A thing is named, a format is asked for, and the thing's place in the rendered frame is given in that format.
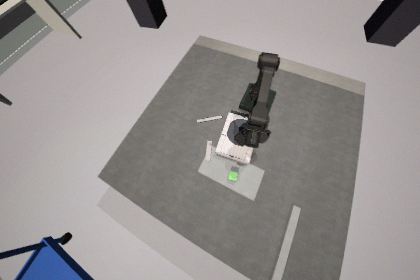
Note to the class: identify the green cube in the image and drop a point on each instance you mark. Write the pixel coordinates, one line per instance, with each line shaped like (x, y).
(233, 175)

